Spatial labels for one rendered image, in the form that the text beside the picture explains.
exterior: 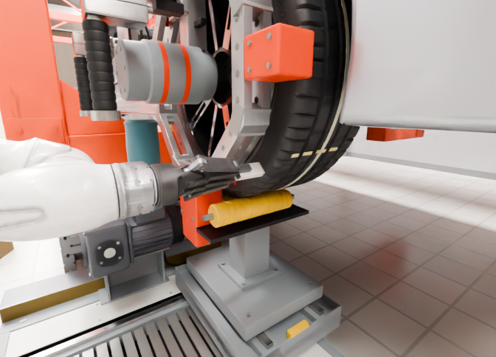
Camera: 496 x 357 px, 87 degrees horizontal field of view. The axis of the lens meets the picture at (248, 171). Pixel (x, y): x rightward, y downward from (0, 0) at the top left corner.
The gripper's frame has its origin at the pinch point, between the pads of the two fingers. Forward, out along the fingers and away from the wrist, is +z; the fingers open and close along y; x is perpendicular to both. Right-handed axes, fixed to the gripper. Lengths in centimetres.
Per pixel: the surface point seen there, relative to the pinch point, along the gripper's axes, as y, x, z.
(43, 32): -20, 71, -33
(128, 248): -55, 8, -19
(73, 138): -43, 48, -29
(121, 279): -80, 4, -20
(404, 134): -51, 40, 206
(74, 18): -457, 835, 31
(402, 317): -39, -51, 65
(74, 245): -82, 24, -34
